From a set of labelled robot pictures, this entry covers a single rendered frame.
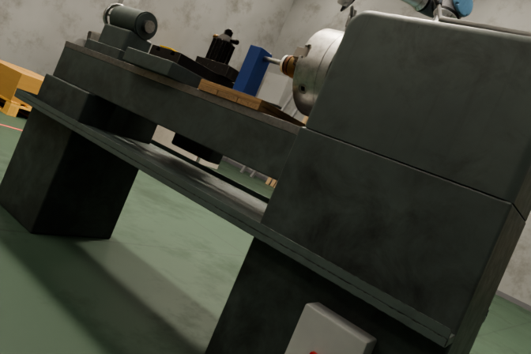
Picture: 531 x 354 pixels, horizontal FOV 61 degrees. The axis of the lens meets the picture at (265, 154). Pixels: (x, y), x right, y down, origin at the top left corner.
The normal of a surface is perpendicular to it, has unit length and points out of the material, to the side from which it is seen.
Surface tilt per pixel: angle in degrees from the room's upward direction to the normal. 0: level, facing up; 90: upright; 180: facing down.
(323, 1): 90
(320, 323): 90
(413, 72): 90
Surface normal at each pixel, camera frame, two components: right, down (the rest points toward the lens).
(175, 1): 0.70, 0.31
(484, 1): -0.60, -0.24
